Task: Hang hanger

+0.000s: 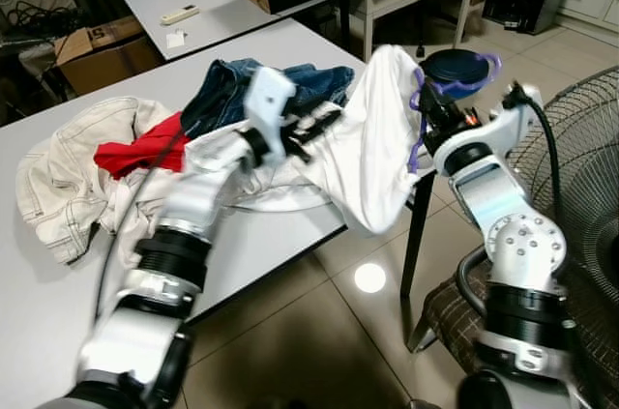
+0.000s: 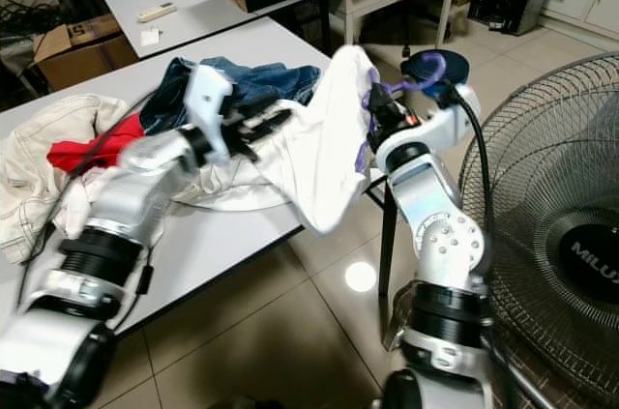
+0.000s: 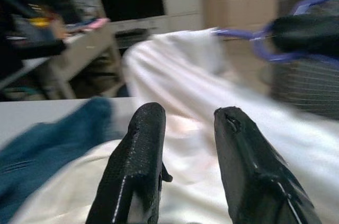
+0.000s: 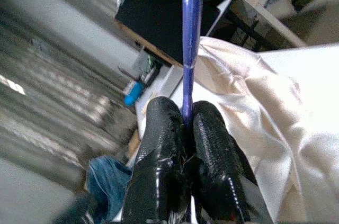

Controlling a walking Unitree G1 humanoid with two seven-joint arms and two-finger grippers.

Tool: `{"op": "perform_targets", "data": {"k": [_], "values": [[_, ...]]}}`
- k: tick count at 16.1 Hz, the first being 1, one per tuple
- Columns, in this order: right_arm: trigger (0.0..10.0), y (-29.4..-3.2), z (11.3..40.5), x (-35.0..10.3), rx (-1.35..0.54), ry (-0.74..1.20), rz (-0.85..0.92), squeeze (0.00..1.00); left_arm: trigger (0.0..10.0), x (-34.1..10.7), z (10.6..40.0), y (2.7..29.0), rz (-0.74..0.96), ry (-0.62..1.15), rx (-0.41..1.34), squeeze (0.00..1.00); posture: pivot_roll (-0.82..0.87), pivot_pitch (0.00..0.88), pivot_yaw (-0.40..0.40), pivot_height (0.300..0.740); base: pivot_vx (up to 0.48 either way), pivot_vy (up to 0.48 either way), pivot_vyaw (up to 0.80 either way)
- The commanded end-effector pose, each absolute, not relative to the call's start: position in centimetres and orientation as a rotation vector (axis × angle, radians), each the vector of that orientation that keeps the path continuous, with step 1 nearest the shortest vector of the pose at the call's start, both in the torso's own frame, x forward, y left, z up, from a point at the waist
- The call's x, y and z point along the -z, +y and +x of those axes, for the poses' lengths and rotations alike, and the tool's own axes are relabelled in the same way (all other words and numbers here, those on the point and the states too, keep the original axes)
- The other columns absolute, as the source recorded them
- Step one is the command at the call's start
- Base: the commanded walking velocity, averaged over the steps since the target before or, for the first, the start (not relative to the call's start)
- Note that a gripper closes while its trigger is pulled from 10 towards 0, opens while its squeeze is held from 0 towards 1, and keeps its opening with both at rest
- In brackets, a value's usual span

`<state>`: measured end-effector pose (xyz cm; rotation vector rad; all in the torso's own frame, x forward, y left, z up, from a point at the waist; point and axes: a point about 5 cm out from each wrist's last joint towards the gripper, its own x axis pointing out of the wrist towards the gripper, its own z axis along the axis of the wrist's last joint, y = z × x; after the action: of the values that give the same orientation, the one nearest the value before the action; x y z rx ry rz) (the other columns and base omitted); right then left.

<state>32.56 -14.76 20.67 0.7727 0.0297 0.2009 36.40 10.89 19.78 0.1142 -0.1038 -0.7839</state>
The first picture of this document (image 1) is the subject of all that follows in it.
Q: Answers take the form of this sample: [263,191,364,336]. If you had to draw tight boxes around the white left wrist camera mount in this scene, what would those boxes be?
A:
[242,66,299,166]

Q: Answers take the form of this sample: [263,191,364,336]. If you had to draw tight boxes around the white remote control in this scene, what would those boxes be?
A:
[160,4,201,26]

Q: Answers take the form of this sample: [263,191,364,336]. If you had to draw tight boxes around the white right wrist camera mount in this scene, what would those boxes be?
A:
[479,95,543,154]

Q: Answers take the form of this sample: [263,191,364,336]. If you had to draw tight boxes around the white table black legs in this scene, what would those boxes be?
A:
[0,17,436,409]

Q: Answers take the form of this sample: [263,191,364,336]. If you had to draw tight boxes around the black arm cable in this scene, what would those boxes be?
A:
[92,129,190,323]
[503,83,567,275]

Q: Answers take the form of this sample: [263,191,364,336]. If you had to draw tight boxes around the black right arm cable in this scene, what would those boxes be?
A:
[503,83,567,275]

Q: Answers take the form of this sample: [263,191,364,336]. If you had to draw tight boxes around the white t-shirt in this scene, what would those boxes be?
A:
[184,44,428,236]

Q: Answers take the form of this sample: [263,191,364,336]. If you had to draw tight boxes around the purple plastic hanger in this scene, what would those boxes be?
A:
[406,51,504,175]

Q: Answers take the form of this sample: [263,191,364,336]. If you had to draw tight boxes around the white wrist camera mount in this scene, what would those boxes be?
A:
[479,95,543,154]
[242,66,299,166]

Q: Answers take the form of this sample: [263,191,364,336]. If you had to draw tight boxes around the cardboard box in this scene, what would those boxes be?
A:
[53,15,163,96]

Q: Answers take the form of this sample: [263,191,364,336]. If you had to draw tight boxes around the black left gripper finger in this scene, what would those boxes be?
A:
[290,127,336,163]
[302,100,346,131]

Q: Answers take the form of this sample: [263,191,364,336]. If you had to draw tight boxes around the small white table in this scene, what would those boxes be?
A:
[116,0,368,62]

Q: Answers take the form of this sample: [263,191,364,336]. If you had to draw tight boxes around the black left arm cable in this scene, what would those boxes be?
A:
[92,129,190,323]

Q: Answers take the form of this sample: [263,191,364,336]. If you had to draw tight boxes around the blue jeans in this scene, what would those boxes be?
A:
[179,58,355,139]

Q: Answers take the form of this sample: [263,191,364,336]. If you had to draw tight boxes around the crumpled red shirt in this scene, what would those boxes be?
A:
[94,111,190,181]

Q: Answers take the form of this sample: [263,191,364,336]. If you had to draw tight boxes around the brown plaid chair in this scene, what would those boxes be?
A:
[406,264,504,409]

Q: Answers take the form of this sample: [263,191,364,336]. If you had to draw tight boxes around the black standing fan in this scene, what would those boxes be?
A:
[503,66,619,400]

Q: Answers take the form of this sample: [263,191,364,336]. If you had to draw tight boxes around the grey bin blue lid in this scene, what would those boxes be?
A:
[421,48,496,91]

